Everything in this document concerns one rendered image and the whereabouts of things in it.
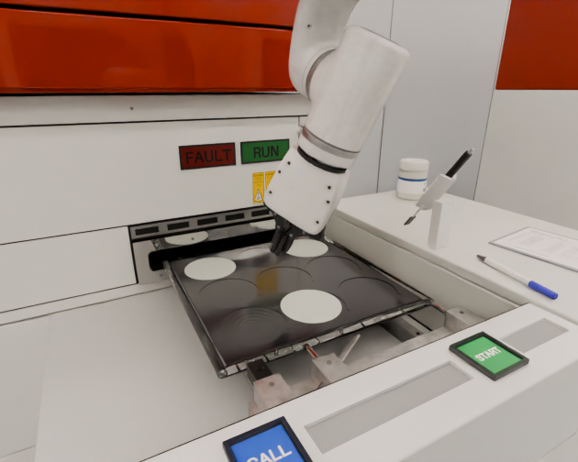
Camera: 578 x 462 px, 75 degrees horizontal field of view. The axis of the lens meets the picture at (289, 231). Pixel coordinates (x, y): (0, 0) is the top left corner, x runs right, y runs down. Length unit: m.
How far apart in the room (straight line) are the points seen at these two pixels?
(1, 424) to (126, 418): 0.46
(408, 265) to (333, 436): 0.44
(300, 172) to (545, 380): 0.36
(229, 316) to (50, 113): 0.45
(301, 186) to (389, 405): 0.29
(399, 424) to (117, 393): 0.41
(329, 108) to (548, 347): 0.37
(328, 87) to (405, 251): 0.37
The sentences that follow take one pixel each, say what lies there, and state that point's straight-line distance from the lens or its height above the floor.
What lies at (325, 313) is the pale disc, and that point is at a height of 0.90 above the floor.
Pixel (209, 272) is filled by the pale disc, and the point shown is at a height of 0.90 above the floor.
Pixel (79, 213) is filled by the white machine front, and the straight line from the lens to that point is 0.80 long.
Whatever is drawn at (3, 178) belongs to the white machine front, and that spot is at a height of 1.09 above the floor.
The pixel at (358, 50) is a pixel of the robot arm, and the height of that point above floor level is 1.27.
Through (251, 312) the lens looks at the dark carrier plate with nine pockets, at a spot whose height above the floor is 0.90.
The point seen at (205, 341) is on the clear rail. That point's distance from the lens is 0.56.
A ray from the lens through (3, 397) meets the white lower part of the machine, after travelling 0.99.
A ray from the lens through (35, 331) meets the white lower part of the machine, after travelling 0.90.
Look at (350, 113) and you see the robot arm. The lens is 0.48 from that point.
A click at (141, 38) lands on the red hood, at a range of 0.74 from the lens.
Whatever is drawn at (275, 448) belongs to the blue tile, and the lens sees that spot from 0.35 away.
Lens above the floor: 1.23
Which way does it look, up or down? 21 degrees down
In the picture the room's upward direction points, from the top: straight up
